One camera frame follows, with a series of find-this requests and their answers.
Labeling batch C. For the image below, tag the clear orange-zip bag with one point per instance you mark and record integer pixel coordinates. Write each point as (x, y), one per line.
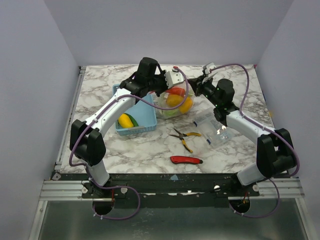
(160, 101)

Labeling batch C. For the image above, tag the orange toy citrus fruit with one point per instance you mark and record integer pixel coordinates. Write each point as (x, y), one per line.
(173, 100)

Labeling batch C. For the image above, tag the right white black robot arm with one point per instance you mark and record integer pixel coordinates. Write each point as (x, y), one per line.
(274, 148)

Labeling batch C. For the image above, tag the clear plastic screw box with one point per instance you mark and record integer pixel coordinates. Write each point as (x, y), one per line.
(215, 133)

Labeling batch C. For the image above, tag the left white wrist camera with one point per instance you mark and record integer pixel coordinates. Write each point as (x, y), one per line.
(173, 78)

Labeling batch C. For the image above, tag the green toy cucumber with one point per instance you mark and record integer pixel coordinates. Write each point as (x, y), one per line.
(134, 122)

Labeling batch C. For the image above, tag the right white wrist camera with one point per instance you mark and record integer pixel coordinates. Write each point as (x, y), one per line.
(207, 71)

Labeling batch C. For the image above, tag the red utility knife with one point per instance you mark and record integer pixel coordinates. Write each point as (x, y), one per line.
(177, 159)

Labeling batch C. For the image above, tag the orange toy carrot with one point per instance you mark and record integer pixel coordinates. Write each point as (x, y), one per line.
(176, 91)

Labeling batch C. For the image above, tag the yellow handled pliers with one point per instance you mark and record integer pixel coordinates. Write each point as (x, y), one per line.
(182, 136)

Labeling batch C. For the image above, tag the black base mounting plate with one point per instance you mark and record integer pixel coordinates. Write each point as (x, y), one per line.
(155, 190)

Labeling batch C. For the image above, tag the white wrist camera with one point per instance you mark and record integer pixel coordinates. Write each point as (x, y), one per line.
(173, 78)
(207, 71)

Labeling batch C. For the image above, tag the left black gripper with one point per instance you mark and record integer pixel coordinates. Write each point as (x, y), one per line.
(162, 76)

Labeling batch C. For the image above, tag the yellow toy bell pepper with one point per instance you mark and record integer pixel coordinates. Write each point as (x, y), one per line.
(186, 106)

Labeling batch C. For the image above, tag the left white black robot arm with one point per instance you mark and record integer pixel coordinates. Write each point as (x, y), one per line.
(87, 137)

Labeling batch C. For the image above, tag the light blue plastic basket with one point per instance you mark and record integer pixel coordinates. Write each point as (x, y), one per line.
(142, 113)

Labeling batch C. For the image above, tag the yellow toy lemon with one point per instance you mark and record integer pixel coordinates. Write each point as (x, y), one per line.
(125, 121)

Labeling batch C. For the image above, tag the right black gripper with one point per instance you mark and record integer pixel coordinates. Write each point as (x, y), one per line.
(198, 85)

